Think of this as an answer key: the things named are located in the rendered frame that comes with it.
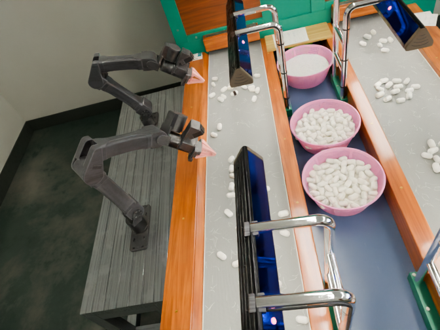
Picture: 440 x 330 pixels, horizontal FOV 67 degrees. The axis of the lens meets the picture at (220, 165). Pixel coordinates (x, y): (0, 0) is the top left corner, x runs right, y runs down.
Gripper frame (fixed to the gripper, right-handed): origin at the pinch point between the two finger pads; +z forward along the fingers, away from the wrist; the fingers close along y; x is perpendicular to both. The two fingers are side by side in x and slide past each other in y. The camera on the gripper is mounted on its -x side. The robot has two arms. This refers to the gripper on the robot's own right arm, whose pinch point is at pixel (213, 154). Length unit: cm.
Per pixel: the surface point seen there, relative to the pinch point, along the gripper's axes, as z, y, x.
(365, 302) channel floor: 41, -55, -16
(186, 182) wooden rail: -5.6, -7.5, 11.9
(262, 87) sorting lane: 22, 45, -9
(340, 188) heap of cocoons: 37.0, -19.3, -22.5
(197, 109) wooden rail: -3.8, 35.2, 9.7
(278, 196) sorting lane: 21.4, -18.7, -8.4
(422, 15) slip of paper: 80, 71, -65
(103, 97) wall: -48, 158, 128
